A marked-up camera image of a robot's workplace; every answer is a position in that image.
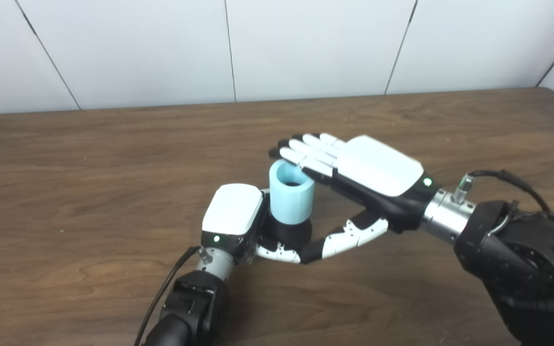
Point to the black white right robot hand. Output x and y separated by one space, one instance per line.
383 166

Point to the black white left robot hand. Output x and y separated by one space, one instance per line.
233 209

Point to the light blue cylinder cup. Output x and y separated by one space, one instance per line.
291 202

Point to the black funnel-shaped nozzle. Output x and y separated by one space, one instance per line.
289 235

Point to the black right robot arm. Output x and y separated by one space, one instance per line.
522 259

